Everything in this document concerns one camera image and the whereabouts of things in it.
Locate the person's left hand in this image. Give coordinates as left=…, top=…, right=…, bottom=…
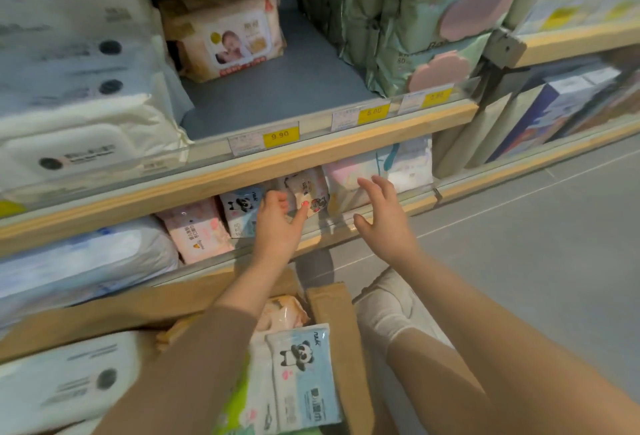
left=252, top=191, right=311, bottom=264

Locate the person's right hand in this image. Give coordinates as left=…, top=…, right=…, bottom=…
left=352, top=175, right=423, bottom=269

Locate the person's left forearm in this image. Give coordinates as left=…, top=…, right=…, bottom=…
left=94, top=255, right=301, bottom=435

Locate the person's right forearm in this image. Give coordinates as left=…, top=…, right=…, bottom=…
left=385, top=250, right=640, bottom=435

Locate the white cartoon wipes packet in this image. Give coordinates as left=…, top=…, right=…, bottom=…
left=279, top=167, right=331, bottom=219

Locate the pink white tissue packet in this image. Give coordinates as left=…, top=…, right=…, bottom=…
left=322, top=156, right=382, bottom=217

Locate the blue panda wipes packet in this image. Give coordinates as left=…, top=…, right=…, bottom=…
left=265, top=324, right=344, bottom=434
left=219, top=185, right=266, bottom=239

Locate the white blue tissue packet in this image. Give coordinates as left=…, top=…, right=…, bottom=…
left=377, top=137, right=434, bottom=194

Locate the white yellow price tag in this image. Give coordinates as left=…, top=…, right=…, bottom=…
left=331, top=101, right=391, bottom=132
left=397, top=84, right=455, bottom=116
left=227, top=122, right=301, bottom=157

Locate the white shoe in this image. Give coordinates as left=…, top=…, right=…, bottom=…
left=352, top=267, right=453, bottom=356

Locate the beige pink wipes packet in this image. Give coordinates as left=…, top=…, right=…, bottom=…
left=255, top=295, right=311, bottom=333

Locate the pink heart wipes packet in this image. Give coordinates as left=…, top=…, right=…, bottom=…
left=156, top=197, right=236, bottom=265

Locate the wooden edged grey shelf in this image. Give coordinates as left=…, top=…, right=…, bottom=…
left=0, top=5, right=481, bottom=256

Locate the beige tall box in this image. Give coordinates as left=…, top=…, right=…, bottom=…
left=432, top=84, right=547, bottom=180

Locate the person's leg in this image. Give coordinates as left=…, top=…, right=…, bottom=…
left=385, top=327, right=496, bottom=435

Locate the wooden edged low shelf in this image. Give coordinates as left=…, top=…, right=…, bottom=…
left=150, top=115, right=640, bottom=290

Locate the green white wipes packet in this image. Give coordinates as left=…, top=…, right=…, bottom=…
left=214, top=340, right=281, bottom=435

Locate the beige baby photo wipes pack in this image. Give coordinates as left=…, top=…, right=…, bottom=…
left=159, top=0, right=287, bottom=84

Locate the brown cardboard box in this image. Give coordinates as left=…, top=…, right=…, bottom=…
left=0, top=270, right=376, bottom=435

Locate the stack of plain green packs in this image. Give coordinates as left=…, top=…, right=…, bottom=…
left=299, top=0, right=401, bottom=88

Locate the blue white box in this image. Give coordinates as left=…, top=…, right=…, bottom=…
left=486, top=66, right=622, bottom=165

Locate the large white blue wipes pack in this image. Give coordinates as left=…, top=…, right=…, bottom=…
left=0, top=216, right=181, bottom=330

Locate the wooden edged side shelf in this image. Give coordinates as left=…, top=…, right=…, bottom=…
left=512, top=17, right=640, bottom=70

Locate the grey metal shelf bracket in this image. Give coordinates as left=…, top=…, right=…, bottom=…
left=481, top=27, right=527, bottom=71

